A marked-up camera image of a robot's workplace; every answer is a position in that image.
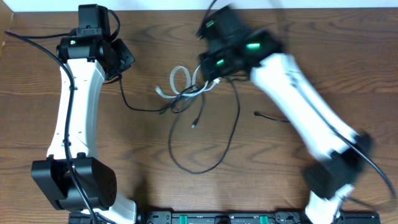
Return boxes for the short black cable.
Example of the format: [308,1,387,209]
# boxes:
[117,71,206,129]

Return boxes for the white cable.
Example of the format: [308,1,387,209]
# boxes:
[154,64,222,100]

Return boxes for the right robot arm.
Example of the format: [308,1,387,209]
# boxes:
[198,6,373,223]

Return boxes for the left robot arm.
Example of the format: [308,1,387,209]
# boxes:
[31,4,137,223]

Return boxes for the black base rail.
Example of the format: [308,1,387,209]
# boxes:
[68,208,382,224]

